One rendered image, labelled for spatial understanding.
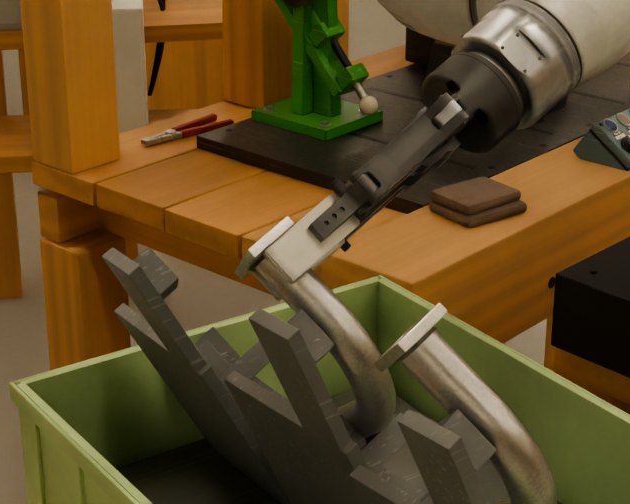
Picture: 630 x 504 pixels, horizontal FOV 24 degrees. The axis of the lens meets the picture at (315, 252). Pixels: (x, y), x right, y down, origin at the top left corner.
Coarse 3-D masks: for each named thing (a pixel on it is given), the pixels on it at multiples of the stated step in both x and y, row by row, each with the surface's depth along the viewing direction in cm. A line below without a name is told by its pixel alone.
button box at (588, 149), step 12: (612, 120) 202; (588, 132) 201; (600, 132) 199; (612, 132) 200; (624, 132) 201; (588, 144) 201; (600, 144) 200; (612, 144) 198; (588, 156) 202; (600, 156) 200; (612, 156) 199; (624, 156) 198; (624, 168) 198
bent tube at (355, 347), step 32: (288, 224) 103; (256, 256) 101; (288, 288) 103; (320, 288) 103; (320, 320) 103; (352, 320) 103; (352, 352) 103; (352, 384) 105; (384, 384) 105; (352, 416) 110; (384, 416) 107
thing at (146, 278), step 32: (128, 288) 116; (160, 288) 114; (128, 320) 127; (160, 320) 115; (160, 352) 125; (192, 352) 118; (192, 384) 124; (192, 416) 137; (224, 416) 123; (224, 448) 135; (256, 448) 124; (256, 480) 134
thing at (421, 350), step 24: (432, 312) 89; (408, 336) 89; (432, 336) 90; (384, 360) 91; (408, 360) 90; (432, 360) 90; (456, 360) 90; (432, 384) 90; (456, 384) 90; (480, 384) 90; (456, 408) 90; (480, 408) 90; (504, 408) 90; (480, 432) 90; (504, 432) 90; (528, 432) 91; (504, 456) 90; (528, 456) 90; (504, 480) 92; (528, 480) 91; (552, 480) 92
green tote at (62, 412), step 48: (336, 288) 149; (384, 288) 150; (192, 336) 139; (240, 336) 142; (384, 336) 152; (480, 336) 139; (48, 384) 131; (96, 384) 134; (144, 384) 137; (336, 384) 152; (528, 384) 134; (48, 432) 124; (96, 432) 136; (144, 432) 139; (192, 432) 143; (576, 432) 129; (624, 432) 124; (48, 480) 128; (96, 480) 118; (576, 480) 131; (624, 480) 126
